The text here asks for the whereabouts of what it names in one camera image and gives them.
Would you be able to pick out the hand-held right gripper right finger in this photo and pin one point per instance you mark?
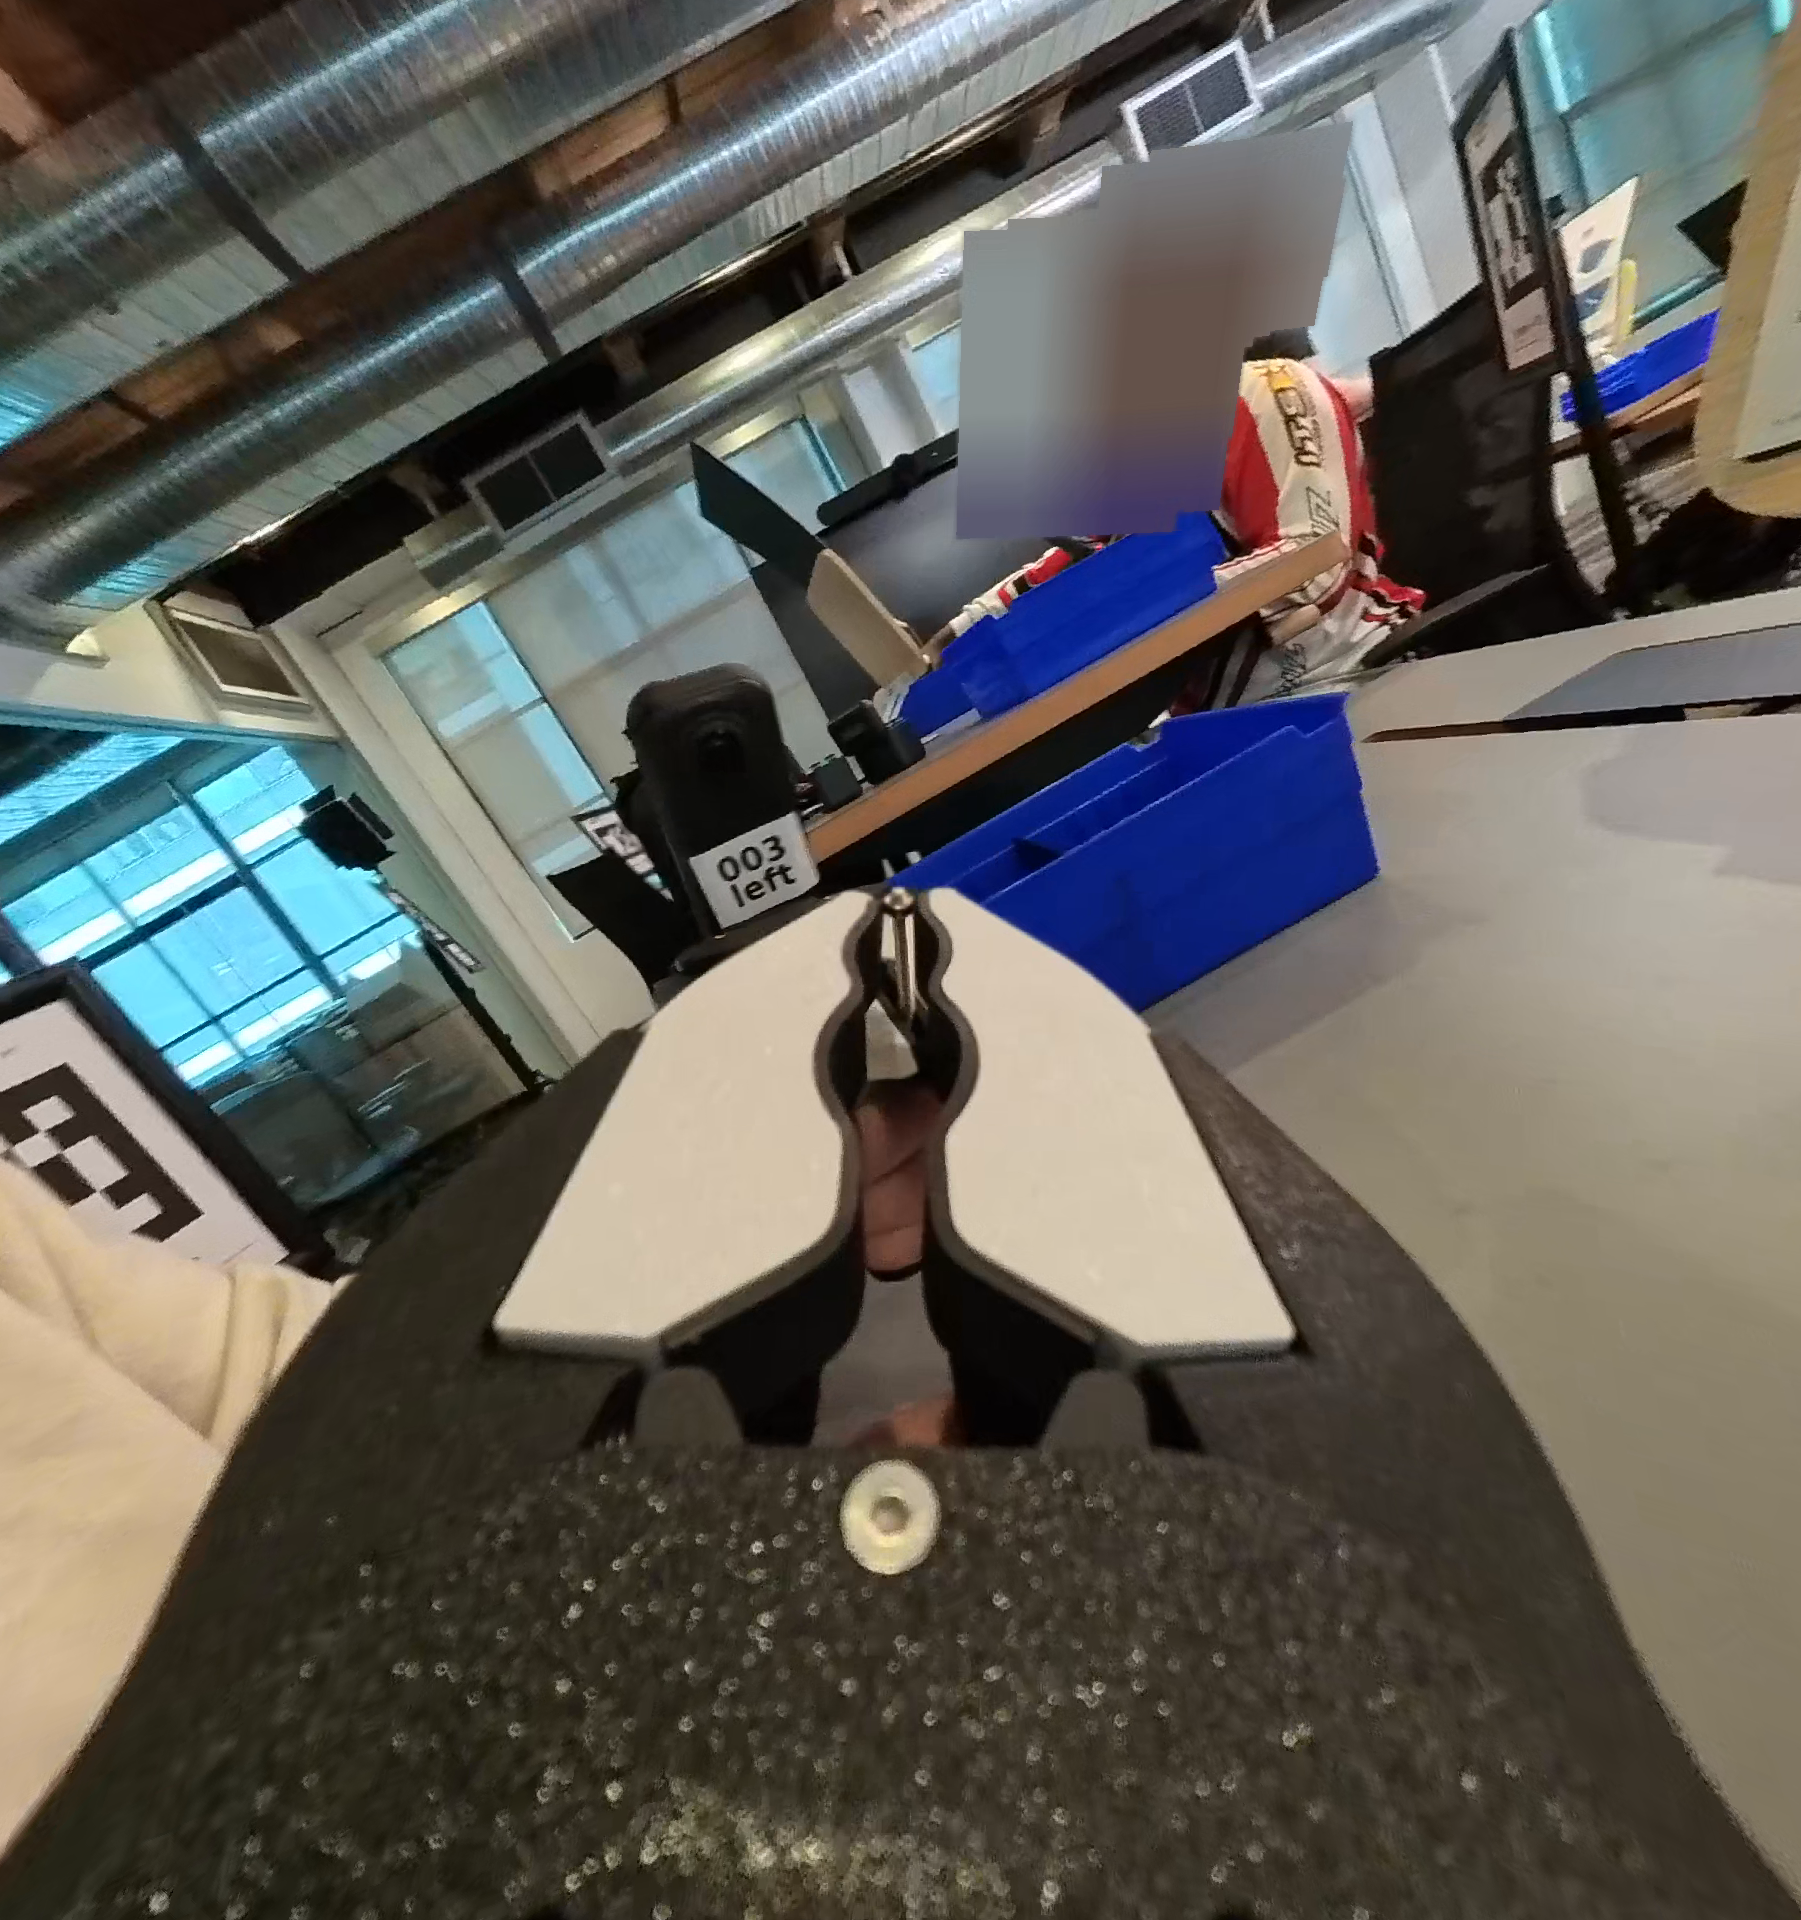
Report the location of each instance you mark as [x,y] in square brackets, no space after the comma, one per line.
[1110,1185]

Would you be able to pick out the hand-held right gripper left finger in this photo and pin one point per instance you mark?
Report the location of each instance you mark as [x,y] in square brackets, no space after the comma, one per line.
[674,1185]

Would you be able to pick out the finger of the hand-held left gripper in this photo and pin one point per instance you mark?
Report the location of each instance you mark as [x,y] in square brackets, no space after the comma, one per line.
[893,1052]

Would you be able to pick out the silver bolt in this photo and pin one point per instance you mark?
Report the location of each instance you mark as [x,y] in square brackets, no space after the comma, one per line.
[906,969]

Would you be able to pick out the blue plastic bin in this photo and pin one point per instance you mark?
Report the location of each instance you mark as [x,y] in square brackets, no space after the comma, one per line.
[1649,369]
[1110,601]
[952,683]
[1215,841]

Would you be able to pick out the person's left forearm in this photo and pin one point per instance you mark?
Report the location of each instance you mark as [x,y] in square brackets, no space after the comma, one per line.
[165,1320]

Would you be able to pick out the person's left hand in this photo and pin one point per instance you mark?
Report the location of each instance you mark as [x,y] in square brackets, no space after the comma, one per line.
[894,1185]

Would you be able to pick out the brown cardboard sheet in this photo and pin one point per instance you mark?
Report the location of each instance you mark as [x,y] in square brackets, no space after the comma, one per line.
[862,615]

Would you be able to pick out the metal air vent grille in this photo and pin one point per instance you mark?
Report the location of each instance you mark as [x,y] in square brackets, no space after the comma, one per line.
[1189,92]
[536,472]

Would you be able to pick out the wooden office desk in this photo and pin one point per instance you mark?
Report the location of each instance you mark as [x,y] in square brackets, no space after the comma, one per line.
[1050,716]

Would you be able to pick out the fiducial marker board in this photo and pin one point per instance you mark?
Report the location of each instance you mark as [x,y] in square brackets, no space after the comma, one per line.
[1506,210]
[194,1201]

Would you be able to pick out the person's cream sweater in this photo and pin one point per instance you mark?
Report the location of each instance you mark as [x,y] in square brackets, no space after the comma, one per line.
[31,1574]

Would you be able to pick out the grey table hatch cover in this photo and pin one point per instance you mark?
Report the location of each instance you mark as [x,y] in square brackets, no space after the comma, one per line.
[1696,674]

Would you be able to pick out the black office chair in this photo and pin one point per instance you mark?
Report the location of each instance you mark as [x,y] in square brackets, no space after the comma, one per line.
[1454,451]

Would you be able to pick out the instruction sheet on stand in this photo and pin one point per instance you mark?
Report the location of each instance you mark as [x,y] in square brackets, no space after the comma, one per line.
[1739,480]

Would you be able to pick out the black mounted camera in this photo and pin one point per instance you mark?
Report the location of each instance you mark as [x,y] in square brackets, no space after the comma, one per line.
[342,828]

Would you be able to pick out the silver ventilation duct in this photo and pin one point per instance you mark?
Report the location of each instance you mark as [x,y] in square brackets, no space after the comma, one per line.
[391,390]
[314,181]

